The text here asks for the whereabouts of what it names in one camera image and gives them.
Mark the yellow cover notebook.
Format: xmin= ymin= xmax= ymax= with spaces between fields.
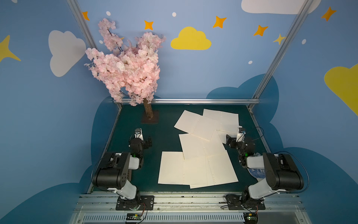
xmin=174 ymin=110 xmax=219 ymax=141

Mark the green cover notebook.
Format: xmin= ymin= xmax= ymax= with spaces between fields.
xmin=179 ymin=131 xmax=226 ymax=160

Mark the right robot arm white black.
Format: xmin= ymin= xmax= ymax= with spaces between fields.
xmin=226 ymin=134 xmax=304 ymax=203

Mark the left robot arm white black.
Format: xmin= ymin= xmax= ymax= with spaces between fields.
xmin=91 ymin=128 xmax=152 ymax=200

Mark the open notebook far right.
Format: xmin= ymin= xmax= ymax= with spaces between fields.
xmin=203 ymin=109 xmax=242 ymax=144

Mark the open notebook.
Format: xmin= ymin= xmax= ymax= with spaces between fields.
xmin=189 ymin=151 xmax=238 ymax=189
xmin=158 ymin=152 xmax=185 ymax=185
xmin=203 ymin=109 xmax=242 ymax=144

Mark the open notebook front right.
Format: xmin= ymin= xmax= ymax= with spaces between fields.
xmin=189 ymin=151 xmax=238 ymax=189

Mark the open notebook front left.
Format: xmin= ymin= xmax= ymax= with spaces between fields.
xmin=158 ymin=152 xmax=185 ymax=185

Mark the right controller board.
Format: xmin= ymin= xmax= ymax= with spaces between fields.
xmin=243 ymin=213 xmax=258 ymax=224

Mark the controller board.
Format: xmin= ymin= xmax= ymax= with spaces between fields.
xmin=243 ymin=213 xmax=258 ymax=224
xmin=125 ymin=213 xmax=142 ymax=223

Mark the left controller board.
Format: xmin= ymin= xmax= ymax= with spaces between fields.
xmin=125 ymin=213 xmax=142 ymax=223

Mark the pink cherry blossom tree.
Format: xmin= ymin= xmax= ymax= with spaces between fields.
xmin=85 ymin=18 xmax=166 ymax=123

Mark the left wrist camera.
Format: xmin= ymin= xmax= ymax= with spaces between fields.
xmin=134 ymin=128 xmax=144 ymax=141

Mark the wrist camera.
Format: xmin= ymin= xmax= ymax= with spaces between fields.
xmin=134 ymin=128 xmax=144 ymax=141
xmin=236 ymin=127 xmax=246 ymax=142

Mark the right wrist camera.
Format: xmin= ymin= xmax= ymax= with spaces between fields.
xmin=236 ymin=127 xmax=246 ymax=142

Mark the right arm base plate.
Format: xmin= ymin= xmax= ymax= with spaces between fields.
xmin=225 ymin=194 xmax=266 ymax=211

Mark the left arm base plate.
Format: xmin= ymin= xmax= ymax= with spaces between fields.
xmin=115 ymin=195 xmax=155 ymax=211

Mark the aluminium rail back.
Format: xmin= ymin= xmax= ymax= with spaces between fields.
xmin=114 ymin=97 xmax=260 ymax=105

